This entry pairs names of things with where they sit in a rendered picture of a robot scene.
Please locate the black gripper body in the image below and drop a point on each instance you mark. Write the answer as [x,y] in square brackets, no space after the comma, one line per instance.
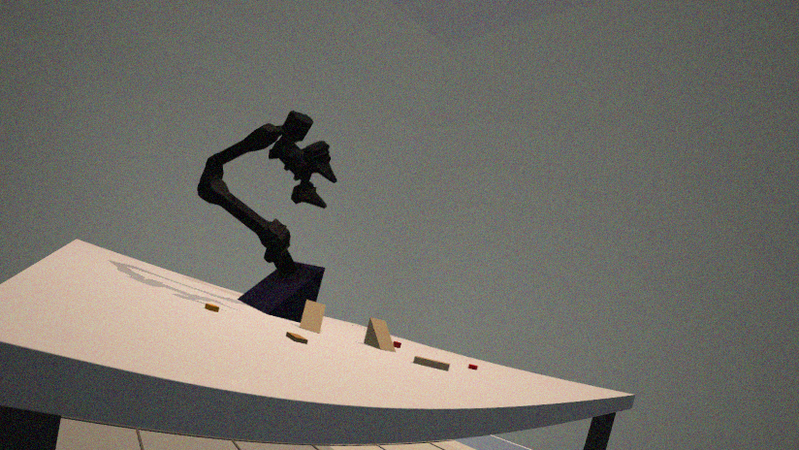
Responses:
[297,160]

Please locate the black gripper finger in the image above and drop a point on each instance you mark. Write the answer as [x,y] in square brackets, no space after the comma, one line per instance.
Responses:
[320,164]
[312,198]

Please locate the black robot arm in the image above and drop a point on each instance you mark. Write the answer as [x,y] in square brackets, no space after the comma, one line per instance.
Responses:
[273,235]

